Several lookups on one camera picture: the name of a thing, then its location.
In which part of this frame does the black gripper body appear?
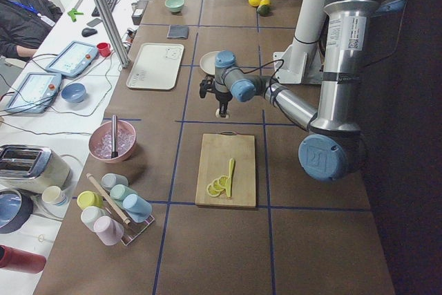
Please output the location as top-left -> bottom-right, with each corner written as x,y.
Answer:
199,77 -> 232,104

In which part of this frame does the white steamed bun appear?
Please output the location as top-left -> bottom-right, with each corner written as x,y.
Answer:
215,108 -> 230,119

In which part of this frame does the cream round plate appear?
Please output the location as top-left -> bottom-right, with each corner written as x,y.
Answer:
200,51 -> 219,76

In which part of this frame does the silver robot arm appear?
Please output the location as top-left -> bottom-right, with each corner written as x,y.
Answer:
200,0 -> 407,181

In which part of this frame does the white bear tray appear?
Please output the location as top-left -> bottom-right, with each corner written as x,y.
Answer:
126,43 -> 184,91

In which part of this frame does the bamboo cutting board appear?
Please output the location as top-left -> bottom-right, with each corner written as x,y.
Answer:
195,133 -> 257,208

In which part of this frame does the yellow plastic knife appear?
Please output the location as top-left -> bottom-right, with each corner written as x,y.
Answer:
225,158 -> 236,198

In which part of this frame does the grey folded cloth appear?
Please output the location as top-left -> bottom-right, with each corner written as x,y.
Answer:
166,25 -> 189,39

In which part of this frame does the lemon slice one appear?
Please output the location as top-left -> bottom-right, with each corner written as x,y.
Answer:
218,175 -> 229,189

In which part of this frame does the lemon slice two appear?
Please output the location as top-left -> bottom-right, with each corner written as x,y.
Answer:
211,179 -> 224,192

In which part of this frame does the lemon slice three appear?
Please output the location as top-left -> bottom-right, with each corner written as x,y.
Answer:
206,184 -> 222,198

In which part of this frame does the mint green bowl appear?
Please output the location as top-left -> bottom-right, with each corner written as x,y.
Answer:
164,0 -> 185,13

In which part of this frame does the green avocado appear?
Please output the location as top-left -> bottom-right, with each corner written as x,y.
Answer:
256,5 -> 271,17

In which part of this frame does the yellow lemon near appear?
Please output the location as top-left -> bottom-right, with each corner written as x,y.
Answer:
248,0 -> 261,8

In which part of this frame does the yellow lemon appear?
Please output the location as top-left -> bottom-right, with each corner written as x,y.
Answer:
248,0 -> 261,8
260,0 -> 271,6

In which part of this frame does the black box with label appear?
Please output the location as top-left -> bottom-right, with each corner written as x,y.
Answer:
131,0 -> 148,26

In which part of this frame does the yellow lemon far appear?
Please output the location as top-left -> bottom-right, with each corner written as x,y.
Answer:
260,0 -> 271,6

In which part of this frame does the red cup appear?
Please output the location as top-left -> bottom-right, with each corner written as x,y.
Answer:
96,42 -> 111,57

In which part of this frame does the pink bowl with ice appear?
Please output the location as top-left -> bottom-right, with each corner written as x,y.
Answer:
88,120 -> 137,164

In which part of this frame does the black computer mouse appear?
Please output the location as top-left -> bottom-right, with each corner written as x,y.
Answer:
81,28 -> 97,37

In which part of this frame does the blue bowl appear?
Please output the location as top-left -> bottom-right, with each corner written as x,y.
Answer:
61,83 -> 87,103

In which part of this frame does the teach pendant far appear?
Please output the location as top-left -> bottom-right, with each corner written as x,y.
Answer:
45,41 -> 98,77

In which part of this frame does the teach pendant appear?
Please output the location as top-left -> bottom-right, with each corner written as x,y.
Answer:
5,73 -> 62,114
45,41 -> 98,77

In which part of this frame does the cup rack with cups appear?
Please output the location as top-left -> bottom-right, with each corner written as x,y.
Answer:
77,173 -> 155,246

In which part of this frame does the teach pendant near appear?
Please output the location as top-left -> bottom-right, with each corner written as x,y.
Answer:
5,73 -> 62,114

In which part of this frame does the seated person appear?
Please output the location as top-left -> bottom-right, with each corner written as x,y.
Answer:
1,0 -> 63,61

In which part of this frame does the cream toaster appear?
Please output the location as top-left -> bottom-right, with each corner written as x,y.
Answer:
1,144 -> 70,193

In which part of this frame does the red water bottle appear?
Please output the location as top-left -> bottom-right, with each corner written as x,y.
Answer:
1,245 -> 46,274

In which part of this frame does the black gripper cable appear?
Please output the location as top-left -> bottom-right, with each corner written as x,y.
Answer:
241,59 -> 285,84

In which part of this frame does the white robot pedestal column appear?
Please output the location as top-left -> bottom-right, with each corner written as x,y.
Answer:
273,0 -> 327,84

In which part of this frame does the aluminium frame post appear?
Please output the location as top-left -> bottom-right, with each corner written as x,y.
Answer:
94,0 -> 130,68

